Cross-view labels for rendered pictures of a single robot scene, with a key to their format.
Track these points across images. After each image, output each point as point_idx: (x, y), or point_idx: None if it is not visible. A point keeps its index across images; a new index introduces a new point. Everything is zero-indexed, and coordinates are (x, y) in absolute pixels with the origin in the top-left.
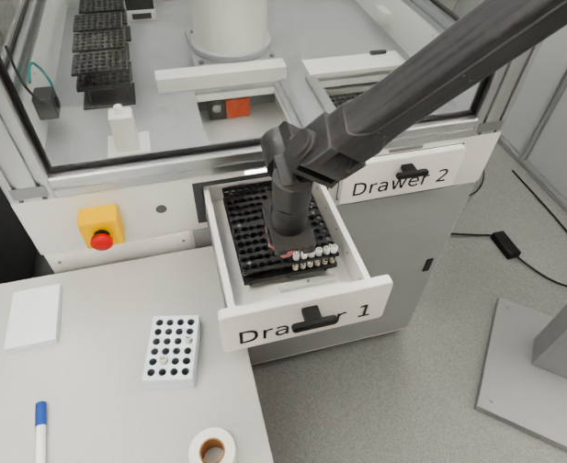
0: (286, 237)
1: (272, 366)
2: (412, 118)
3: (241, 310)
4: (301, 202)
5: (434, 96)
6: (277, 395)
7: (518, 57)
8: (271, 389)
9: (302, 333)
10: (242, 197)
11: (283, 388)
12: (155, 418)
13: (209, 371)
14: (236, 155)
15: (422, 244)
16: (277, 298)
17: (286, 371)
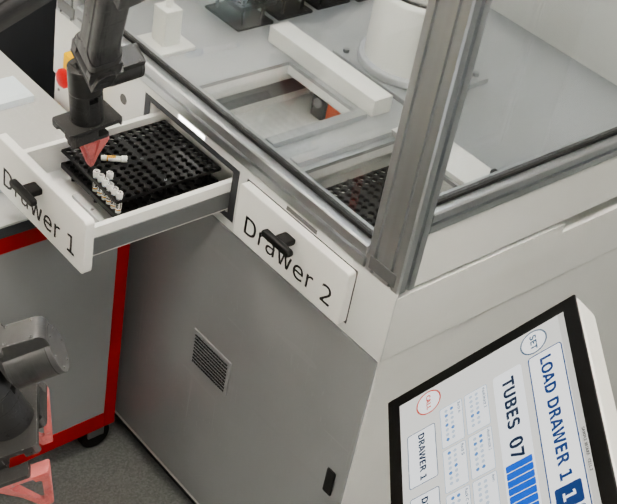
0: (69, 119)
1: (161, 481)
2: (86, 38)
3: (9, 143)
4: (72, 86)
5: (85, 25)
6: (118, 498)
7: (400, 189)
8: (123, 489)
9: (35, 224)
10: (160, 133)
11: (132, 503)
12: None
13: None
14: (175, 90)
15: (321, 423)
16: (32, 159)
17: (160, 500)
